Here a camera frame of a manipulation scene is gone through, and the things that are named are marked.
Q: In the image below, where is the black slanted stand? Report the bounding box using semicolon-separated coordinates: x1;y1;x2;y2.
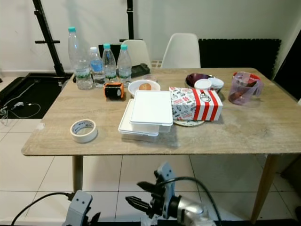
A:
32;0;69;78

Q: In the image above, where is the black case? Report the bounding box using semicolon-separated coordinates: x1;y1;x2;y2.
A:
131;63;151;79

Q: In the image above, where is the black upright pole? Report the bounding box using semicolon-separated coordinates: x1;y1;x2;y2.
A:
126;0;135;40

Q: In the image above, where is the patterned plate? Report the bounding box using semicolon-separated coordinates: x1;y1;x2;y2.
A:
173;119;206;127

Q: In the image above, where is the white lidded food container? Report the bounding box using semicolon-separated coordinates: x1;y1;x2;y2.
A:
130;90;174;134
118;99;159;143

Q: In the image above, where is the white masking tape roll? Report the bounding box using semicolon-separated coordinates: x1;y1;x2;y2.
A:
70;119;97;144

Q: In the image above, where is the red and black bowl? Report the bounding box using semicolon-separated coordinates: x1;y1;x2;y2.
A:
232;72;261;85

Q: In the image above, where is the small bottle white cap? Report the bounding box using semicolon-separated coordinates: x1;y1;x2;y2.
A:
89;47;105;88

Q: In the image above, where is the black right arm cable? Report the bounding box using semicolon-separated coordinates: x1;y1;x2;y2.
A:
167;177;223;226

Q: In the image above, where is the light wooden dining table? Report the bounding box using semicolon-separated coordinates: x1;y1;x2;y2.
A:
22;67;301;225

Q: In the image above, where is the dark purple bowl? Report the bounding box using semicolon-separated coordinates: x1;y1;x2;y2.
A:
185;73;210;89

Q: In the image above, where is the red white KFC box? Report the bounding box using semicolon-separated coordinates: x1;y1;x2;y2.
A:
169;87;223;122

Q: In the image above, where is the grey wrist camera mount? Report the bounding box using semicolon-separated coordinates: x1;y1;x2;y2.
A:
66;190;94;226
156;162;176;203

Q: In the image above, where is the black foam wall panel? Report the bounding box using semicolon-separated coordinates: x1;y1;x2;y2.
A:
198;39;282;80

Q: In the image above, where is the small white bowl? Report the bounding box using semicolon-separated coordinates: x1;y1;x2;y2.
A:
208;77;225;90
194;78;213;90

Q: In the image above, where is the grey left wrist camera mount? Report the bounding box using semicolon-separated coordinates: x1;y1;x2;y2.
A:
66;190;94;226

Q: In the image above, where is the orange black tape measure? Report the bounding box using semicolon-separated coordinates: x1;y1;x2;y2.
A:
103;82;126;100

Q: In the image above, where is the clear water bottle teal cap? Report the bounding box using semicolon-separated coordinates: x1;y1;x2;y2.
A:
102;44;117;83
117;44;132;85

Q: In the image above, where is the tall clear bottle teal cap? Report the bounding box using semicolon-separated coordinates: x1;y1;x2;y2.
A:
67;27;94;90

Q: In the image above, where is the white floor cable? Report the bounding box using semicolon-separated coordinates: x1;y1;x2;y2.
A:
2;81;40;119

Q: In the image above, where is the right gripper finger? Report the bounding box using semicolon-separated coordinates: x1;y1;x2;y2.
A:
137;182;161;194
125;196;154;212

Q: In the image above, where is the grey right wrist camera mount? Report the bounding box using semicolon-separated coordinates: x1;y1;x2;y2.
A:
156;162;176;203

